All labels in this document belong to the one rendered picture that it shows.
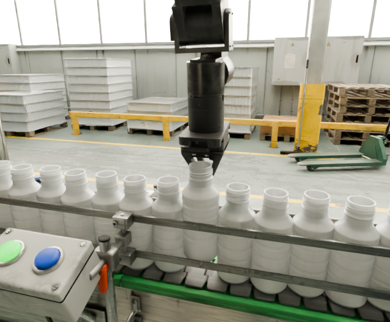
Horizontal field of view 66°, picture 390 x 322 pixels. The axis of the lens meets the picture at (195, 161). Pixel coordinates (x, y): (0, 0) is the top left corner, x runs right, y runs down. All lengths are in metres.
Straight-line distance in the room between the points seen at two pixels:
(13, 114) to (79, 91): 1.35
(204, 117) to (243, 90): 5.32
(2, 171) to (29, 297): 0.31
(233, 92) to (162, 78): 2.67
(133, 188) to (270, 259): 0.24
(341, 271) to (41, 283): 0.40
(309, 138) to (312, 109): 0.46
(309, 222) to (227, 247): 0.13
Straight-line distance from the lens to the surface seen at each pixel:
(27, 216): 0.65
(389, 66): 7.77
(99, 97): 6.80
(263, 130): 5.81
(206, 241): 0.49
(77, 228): 0.59
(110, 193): 0.54
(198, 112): 0.45
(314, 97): 4.92
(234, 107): 5.82
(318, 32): 5.08
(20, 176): 0.64
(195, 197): 0.46
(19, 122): 6.87
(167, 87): 7.93
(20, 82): 8.00
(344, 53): 7.24
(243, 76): 5.75
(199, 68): 0.44
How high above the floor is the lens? 1.34
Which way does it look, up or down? 18 degrees down
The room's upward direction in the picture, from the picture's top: straight up
